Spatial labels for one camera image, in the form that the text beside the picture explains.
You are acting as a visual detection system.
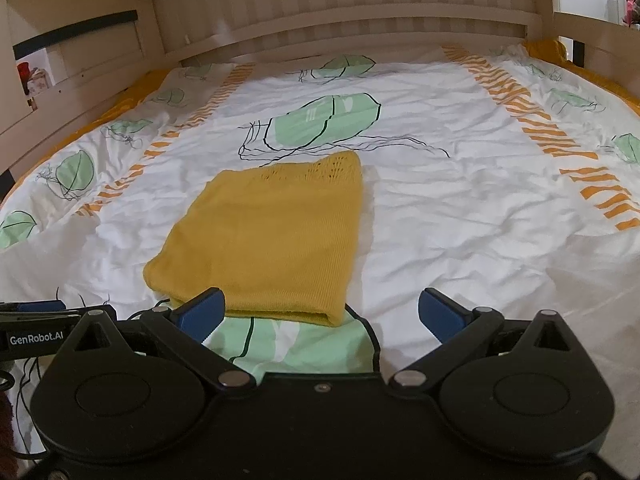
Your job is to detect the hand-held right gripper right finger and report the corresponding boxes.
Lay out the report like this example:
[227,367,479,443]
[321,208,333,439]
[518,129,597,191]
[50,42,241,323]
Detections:
[388,287,576,391]

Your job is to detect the mustard yellow knitted garment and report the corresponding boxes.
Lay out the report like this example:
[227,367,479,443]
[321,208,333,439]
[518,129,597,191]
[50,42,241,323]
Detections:
[143,150,364,328]

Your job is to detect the red patterned cloth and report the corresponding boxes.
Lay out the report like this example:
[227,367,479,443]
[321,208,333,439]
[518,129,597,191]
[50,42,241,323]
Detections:
[16,61,52,97]

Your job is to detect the red patterned clothes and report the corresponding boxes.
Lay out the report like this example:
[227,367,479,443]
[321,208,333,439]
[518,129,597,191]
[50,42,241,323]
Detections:
[615,0,640,27]

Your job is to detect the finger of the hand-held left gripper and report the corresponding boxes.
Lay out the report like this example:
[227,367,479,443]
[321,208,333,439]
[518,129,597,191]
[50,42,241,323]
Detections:
[0,299,82,317]

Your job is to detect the white wooden bed frame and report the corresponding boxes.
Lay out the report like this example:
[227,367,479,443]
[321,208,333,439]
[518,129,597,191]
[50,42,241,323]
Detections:
[0,0,640,198]

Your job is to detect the black foam rail strip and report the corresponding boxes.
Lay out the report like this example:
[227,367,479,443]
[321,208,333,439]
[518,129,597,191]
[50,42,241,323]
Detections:
[12,10,139,59]

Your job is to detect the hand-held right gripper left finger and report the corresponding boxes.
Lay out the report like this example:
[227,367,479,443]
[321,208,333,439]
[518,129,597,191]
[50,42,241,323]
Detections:
[60,287,257,392]

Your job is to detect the white leaf print duvet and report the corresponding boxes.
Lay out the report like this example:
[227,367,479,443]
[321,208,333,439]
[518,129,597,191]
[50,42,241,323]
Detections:
[0,42,640,461]

